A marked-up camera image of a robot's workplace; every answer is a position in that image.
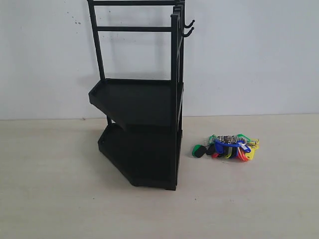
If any black two-tier metal rack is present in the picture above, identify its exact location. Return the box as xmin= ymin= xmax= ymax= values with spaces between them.
xmin=88 ymin=0 xmax=194 ymax=191

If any bunch of colourful key tags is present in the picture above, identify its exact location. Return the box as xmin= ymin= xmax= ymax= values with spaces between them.
xmin=192 ymin=134 xmax=260 ymax=162

